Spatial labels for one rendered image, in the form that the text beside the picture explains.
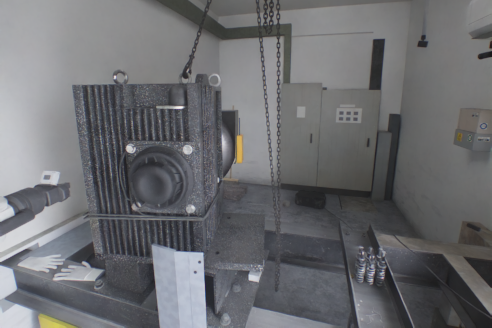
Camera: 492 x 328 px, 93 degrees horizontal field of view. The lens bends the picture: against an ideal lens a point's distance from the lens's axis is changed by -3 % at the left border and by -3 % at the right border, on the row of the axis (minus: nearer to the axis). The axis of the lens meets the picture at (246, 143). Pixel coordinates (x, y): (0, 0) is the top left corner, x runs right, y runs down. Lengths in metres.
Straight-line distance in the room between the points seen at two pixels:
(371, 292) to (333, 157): 2.76
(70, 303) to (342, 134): 3.50
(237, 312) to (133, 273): 0.50
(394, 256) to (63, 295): 1.97
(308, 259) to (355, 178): 2.36
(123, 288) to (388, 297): 1.23
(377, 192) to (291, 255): 2.54
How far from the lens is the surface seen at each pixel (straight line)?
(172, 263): 0.93
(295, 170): 4.03
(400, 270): 2.01
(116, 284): 1.45
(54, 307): 1.91
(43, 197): 0.98
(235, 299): 1.28
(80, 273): 1.62
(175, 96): 0.92
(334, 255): 1.91
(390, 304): 1.41
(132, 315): 1.54
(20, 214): 0.91
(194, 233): 1.05
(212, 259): 1.12
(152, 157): 0.94
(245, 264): 1.09
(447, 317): 2.22
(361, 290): 1.43
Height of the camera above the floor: 1.56
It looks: 11 degrees down
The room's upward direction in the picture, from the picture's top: straight up
